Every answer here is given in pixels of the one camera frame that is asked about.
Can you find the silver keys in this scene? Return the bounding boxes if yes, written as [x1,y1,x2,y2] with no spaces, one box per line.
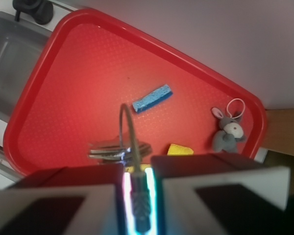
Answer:
[88,103,151,234]

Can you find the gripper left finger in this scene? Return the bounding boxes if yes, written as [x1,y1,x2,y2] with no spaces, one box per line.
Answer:
[0,164,124,235]

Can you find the grey sink basin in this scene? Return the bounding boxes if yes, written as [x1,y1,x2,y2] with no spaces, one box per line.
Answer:
[0,11,51,122]

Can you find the blue sponge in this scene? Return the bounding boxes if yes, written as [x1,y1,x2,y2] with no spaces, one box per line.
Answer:
[132,84,173,114]

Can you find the brown cardboard panel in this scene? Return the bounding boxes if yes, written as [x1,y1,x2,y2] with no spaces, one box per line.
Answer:
[261,109,294,156]

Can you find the grey plush donkey keychain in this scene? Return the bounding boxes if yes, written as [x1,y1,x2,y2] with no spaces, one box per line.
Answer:
[211,98,246,153]

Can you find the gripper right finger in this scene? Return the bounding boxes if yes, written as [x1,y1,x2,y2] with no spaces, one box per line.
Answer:
[151,154,294,235]

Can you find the red plastic tray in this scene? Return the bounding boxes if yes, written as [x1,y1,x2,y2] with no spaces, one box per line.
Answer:
[3,9,267,175]

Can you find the yellow cloth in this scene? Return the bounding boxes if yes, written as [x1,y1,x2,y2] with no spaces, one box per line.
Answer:
[125,143,194,173]

